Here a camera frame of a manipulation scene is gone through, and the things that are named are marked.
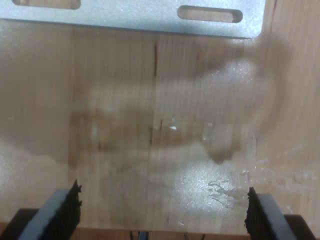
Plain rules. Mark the grey slotted metal plate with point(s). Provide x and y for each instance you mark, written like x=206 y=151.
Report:
x=125 y=15

